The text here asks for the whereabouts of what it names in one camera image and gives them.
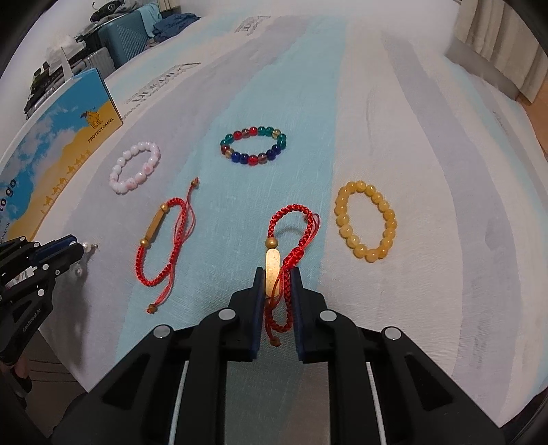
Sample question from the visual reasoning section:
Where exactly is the yellow bead bracelet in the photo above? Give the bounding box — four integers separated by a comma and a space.
334, 180, 398, 261

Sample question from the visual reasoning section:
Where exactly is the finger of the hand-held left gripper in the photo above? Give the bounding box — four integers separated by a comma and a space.
0, 244, 83, 300
0, 234, 78, 268

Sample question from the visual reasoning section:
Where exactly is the pink bead bracelet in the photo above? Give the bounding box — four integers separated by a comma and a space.
109, 141, 162, 195

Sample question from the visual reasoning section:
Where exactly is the white and red bead bracelet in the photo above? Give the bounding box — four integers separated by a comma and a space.
136, 177, 200, 315

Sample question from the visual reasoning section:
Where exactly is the dark bag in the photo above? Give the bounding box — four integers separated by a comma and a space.
90, 0, 129, 20

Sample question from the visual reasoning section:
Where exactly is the light blue towel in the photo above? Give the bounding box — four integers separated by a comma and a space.
137, 4, 161, 27

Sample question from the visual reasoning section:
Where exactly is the blue and yellow cardboard box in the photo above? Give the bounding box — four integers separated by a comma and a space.
0, 67, 124, 240

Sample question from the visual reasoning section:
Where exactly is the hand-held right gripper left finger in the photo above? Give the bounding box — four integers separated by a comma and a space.
51, 267, 264, 445

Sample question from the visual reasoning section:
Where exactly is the beige curtain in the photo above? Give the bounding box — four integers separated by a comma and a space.
454, 0, 548, 103

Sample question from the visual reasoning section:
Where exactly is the teal hard suitcase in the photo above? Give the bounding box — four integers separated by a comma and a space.
96, 9, 150, 71

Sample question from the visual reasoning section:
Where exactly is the red braided cord bracelet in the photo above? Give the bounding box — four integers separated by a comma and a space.
263, 204, 321, 346

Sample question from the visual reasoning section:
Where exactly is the striped mattress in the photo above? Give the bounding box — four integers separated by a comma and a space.
0, 0, 548, 433

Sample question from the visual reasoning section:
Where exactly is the blue clothes pile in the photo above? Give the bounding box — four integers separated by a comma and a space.
152, 13, 202, 43

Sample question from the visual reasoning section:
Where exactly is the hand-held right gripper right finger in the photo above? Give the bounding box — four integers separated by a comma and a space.
291, 269, 506, 445

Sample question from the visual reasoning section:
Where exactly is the grey hard suitcase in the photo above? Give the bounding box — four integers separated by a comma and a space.
23, 47, 116, 120

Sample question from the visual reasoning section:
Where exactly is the multicolour glass bead bracelet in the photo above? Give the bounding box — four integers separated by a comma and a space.
219, 125, 287, 167

